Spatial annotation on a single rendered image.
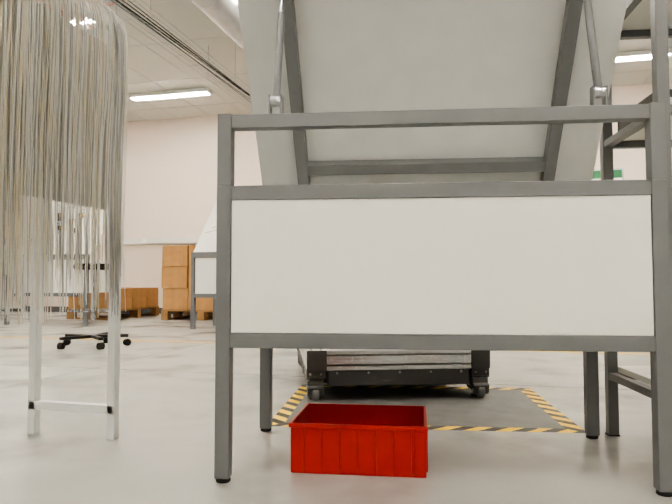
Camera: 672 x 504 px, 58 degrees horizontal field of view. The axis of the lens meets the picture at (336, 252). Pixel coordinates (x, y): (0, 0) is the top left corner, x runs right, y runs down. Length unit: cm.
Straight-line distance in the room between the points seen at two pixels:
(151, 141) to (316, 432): 955
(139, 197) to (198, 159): 125
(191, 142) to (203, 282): 412
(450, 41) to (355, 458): 129
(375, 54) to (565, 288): 95
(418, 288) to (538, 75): 87
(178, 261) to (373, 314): 730
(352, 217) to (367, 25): 68
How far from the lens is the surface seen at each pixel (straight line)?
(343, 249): 163
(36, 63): 195
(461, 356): 290
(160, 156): 1091
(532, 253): 166
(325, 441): 179
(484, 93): 213
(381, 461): 179
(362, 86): 209
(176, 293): 883
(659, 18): 208
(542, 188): 168
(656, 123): 180
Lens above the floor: 54
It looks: 3 degrees up
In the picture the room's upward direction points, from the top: straight up
